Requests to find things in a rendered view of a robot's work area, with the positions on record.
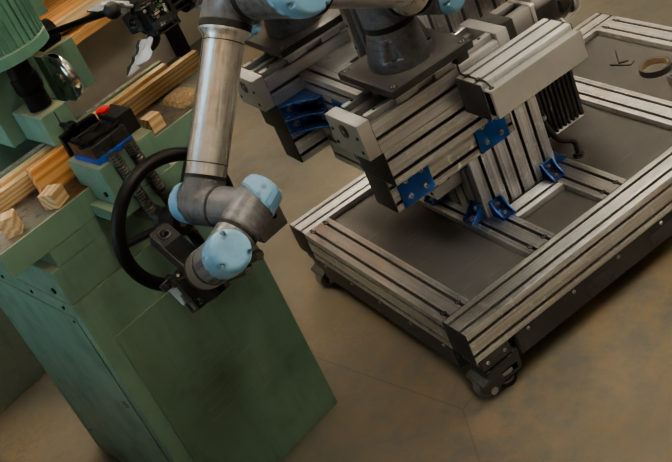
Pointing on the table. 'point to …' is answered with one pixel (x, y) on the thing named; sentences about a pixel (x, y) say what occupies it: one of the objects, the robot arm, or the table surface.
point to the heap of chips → (181, 97)
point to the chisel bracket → (44, 122)
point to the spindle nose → (29, 86)
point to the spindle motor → (17, 22)
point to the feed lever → (78, 23)
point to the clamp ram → (76, 132)
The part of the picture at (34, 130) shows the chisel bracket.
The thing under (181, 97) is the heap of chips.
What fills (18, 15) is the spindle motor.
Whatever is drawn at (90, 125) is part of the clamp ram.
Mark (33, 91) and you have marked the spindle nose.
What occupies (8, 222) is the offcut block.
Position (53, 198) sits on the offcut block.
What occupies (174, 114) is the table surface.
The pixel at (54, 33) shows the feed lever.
